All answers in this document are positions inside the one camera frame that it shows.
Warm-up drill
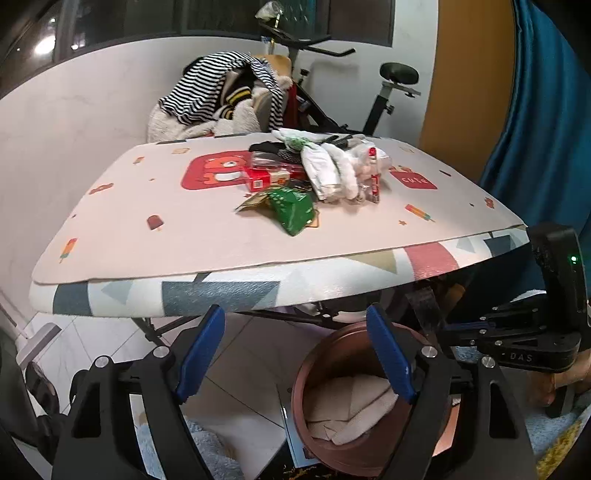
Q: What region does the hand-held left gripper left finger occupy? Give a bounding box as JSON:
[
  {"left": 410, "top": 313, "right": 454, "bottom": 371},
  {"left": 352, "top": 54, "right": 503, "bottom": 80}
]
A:
[{"left": 51, "top": 305, "right": 227, "bottom": 480}]

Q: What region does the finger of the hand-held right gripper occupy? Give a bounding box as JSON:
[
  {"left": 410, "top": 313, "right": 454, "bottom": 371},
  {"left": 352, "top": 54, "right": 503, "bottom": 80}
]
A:
[
  {"left": 436, "top": 323, "right": 513, "bottom": 354},
  {"left": 480, "top": 295, "right": 550, "bottom": 330}
]

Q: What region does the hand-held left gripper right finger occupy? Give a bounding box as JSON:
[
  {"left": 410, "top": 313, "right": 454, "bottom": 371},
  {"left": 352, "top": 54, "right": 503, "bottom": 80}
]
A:
[{"left": 366, "top": 302, "right": 534, "bottom": 480}]

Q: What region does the beige knit cloth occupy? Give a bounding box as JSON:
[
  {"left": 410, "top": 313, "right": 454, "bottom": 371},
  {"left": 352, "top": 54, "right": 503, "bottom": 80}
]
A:
[{"left": 305, "top": 376, "right": 399, "bottom": 446}]

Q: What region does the brown round bin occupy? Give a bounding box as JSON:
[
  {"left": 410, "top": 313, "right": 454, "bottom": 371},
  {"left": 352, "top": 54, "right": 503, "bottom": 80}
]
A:
[{"left": 291, "top": 322, "right": 458, "bottom": 478}]

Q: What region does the gold foil wrapper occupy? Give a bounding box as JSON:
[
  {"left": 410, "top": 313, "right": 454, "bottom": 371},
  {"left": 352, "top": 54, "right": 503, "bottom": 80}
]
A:
[{"left": 235, "top": 191, "right": 273, "bottom": 213}]

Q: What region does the green snack packet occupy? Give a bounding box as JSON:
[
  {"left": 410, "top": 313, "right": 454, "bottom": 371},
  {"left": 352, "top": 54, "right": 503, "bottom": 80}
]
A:
[{"left": 268, "top": 187, "right": 317, "bottom": 237}]

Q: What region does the red white stick packet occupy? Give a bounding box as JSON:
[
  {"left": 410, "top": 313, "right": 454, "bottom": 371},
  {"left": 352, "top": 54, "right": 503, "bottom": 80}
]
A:
[{"left": 367, "top": 147, "right": 382, "bottom": 204}]

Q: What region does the dark ribbed cloth piece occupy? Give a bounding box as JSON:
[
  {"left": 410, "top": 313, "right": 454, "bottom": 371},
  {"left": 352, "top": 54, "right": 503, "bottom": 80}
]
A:
[{"left": 321, "top": 133, "right": 354, "bottom": 151}]

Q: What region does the white green printed cloth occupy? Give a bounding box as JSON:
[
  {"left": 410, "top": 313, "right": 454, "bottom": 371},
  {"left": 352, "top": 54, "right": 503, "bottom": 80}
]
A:
[{"left": 271, "top": 128, "right": 324, "bottom": 151}]

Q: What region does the person's right hand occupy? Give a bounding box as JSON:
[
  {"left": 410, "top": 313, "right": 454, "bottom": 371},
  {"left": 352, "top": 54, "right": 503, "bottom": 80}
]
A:
[{"left": 529, "top": 369, "right": 591, "bottom": 409}]

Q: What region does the table with cartoon cover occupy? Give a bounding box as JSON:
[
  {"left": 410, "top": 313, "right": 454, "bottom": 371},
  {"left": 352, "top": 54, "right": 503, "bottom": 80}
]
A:
[{"left": 28, "top": 134, "right": 532, "bottom": 319}]

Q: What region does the blue fluffy rug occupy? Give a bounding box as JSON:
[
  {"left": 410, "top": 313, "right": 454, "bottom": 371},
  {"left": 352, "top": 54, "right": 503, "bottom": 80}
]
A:
[{"left": 139, "top": 415, "right": 245, "bottom": 480}]

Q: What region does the yellow patterned rug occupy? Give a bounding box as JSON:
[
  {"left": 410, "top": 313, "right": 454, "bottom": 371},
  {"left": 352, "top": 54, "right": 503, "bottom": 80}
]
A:
[{"left": 526, "top": 406, "right": 591, "bottom": 480}]

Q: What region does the blue curtain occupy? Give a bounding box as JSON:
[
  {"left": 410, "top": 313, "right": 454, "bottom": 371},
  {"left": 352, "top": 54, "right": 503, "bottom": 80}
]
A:
[{"left": 478, "top": 0, "right": 591, "bottom": 296}]

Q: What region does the red cardboard box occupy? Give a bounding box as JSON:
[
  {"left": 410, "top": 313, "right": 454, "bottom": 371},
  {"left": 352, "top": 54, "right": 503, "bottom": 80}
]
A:
[{"left": 242, "top": 166, "right": 305, "bottom": 192}]

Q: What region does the clear packet with pink card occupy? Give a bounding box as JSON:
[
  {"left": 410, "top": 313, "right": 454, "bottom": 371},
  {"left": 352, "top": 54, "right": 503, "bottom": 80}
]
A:
[{"left": 252, "top": 151, "right": 305, "bottom": 178}]

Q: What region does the black dotted glove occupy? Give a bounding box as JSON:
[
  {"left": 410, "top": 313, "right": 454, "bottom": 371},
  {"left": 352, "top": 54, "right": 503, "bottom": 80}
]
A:
[{"left": 249, "top": 140, "right": 301, "bottom": 162}]

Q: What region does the white fluffy coat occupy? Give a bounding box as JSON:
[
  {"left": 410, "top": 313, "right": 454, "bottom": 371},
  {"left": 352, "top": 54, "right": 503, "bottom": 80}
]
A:
[{"left": 147, "top": 92, "right": 264, "bottom": 144}]

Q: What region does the padded chair back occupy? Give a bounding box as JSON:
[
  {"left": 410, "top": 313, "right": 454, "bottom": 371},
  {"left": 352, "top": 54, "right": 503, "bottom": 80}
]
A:
[{"left": 253, "top": 92, "right": 273, "bottom": 132}]

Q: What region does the black yellow striped jumper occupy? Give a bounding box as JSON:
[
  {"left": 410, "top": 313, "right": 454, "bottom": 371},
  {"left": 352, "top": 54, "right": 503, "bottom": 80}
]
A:
[{"left": 215, "top": 69, "right": 254, "bottom": 121}]

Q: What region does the black white striped shirt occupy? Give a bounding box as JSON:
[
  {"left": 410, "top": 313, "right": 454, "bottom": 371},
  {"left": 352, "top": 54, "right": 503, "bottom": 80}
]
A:
[{"left": 158, "top": 52, "right": 286, "bottom": 132}]

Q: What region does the red scarf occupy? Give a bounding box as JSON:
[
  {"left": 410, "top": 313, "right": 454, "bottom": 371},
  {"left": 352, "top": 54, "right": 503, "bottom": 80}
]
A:
[{"left": 285, "top": 82, "right": 301, "bottom": 127}]

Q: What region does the black exercise bike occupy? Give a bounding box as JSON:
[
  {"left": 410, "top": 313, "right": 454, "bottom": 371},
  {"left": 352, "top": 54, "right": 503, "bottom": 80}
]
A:
[{"left": 259, "top": 21, "right": 422, "bottom": 139}]

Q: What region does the tan wooden board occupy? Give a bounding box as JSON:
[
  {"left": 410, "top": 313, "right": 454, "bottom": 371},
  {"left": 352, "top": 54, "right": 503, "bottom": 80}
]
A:
[{"left": 253, "top": 54, "right": 294, "bottom": 79}]

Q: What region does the dark framed window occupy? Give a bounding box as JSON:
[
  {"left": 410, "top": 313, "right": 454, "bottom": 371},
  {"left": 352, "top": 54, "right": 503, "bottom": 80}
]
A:
[{"left": 0, "top": 0, "right": 395, "bottom": 65}]

